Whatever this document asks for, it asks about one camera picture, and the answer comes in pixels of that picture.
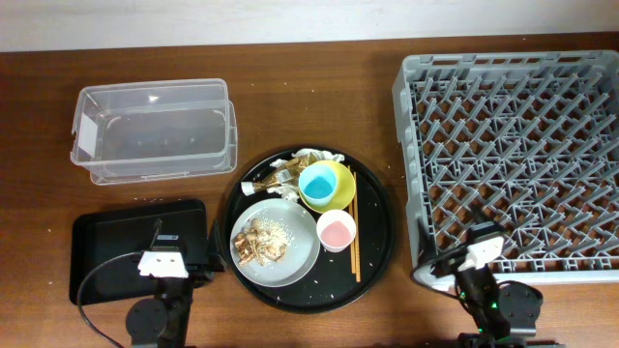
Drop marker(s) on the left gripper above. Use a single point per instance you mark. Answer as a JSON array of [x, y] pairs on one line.
[[216, 259]]

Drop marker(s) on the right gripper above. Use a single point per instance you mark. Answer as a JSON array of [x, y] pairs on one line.
[[452, 262]]

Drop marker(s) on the pink cup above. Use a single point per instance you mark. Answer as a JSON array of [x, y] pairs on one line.
[[336, 230]]

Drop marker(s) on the yellow bowl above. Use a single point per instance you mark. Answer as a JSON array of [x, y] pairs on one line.
[[345, 190]]

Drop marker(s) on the blue cup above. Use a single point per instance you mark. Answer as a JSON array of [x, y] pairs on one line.
[[318, 184]]

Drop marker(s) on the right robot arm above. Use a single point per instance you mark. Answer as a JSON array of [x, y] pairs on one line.
[[505, 312]]

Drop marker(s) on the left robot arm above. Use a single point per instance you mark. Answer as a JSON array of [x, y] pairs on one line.
[[163, 320]]

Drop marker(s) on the grey dishwasher rack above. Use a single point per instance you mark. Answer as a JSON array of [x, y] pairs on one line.
[[529, 138]]

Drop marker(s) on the black rectangular tray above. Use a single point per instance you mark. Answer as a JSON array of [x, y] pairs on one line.
[[101, 236]]

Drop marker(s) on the food scraps with rice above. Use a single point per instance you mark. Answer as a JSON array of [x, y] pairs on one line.
[[262, 240]]

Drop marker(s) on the clear plastic storage bin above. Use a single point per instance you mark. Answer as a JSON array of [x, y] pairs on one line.
[[157, 130]]

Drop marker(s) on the grey plate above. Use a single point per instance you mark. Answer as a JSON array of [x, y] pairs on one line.
[[300, 256]]

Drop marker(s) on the crumpled white napkin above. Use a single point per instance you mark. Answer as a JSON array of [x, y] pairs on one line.
[[292, 191]]

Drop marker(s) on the round black serving tray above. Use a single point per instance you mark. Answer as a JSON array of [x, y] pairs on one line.
[[329, 283]]

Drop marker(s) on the gold foil wrapper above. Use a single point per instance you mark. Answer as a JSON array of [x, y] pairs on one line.
[[286, 173]]

